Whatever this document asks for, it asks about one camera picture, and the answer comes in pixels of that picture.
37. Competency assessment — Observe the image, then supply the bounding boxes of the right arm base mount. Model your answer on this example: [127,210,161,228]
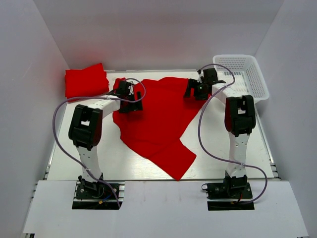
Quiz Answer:
[201,175,255,211]

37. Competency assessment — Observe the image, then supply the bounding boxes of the white plastic basket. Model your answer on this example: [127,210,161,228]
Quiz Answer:
[212,55,269,103]

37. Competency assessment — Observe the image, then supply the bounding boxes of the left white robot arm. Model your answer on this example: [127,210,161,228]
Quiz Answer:
[68,80,143,198]

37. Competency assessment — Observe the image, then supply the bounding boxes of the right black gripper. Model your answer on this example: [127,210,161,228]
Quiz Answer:
[184,78,210,101]

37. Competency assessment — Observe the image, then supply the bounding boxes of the folded red t-shirt stack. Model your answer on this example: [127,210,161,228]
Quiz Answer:
[65,63,109,99]

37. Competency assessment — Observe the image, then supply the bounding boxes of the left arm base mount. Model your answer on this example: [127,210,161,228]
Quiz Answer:
[72,176,124,210]

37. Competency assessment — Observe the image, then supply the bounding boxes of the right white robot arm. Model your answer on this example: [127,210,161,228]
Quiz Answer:
[184,68,256,179]

